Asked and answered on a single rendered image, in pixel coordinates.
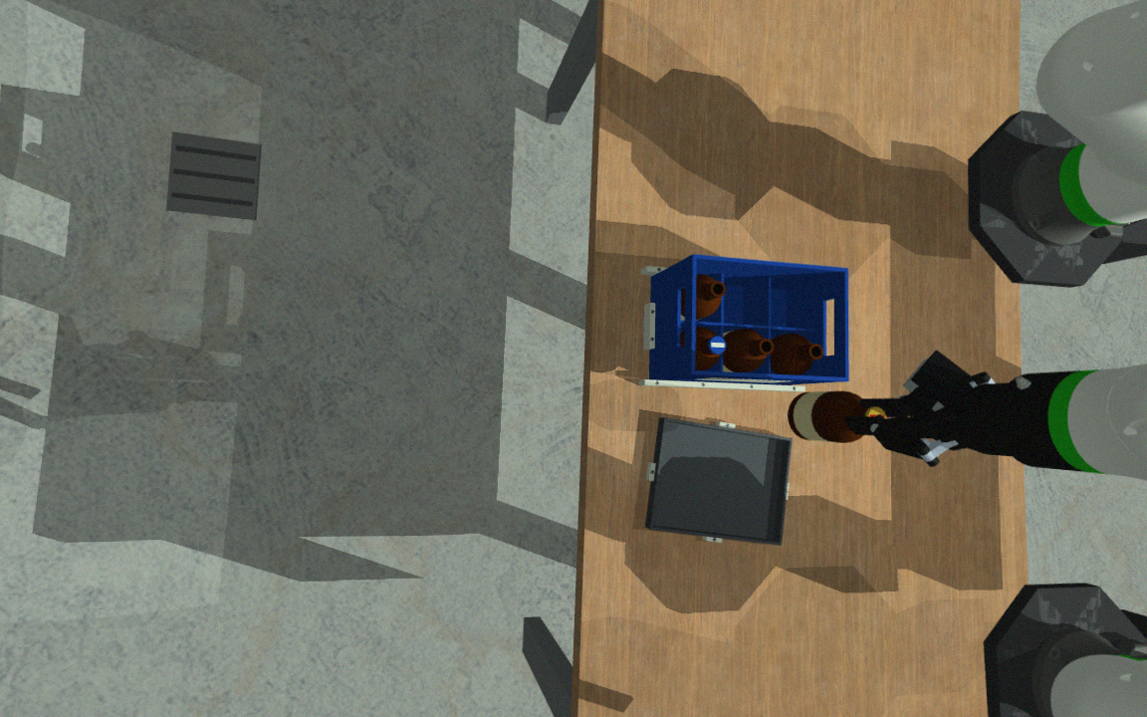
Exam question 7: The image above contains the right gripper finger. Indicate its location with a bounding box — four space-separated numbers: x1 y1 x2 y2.
843 410 958 467
858 371 994 416

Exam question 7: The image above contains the brown glass bottle with yellow cap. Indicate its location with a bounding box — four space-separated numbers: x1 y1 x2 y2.
788 391 885 443

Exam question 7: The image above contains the brown glass bottle with blue cap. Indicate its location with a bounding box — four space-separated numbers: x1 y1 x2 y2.
680 327 726 371

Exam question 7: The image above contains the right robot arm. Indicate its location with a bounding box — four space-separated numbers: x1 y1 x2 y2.
903 0 1147 481

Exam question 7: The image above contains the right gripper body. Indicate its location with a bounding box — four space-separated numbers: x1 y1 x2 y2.
931 383 1011 455

